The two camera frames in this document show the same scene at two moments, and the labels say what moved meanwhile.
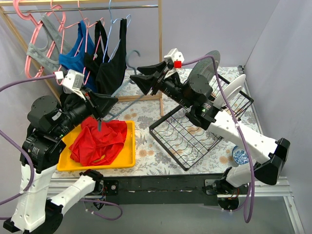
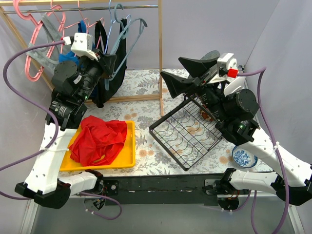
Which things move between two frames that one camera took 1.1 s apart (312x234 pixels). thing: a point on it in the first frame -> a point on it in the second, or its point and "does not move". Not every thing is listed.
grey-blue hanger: x=117 y=113 -> x=116 y=41
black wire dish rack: x=187 y=140 does not move
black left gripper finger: x=102 y=105 -> x=109 y=61
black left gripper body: x=93 y=106 -> x=102 y=64
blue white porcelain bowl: x=239 y=156 does not move
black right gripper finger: x=148 y=69 -> x=196 y=68
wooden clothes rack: x=4 y=14 does not move
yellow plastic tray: x=127 y=159 does not move
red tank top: x=98 y=142 does not move
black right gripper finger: x=146 y=82 -> x=179 y=86
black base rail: x=184 y=190 does not move
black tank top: x=109 y=74 does not move
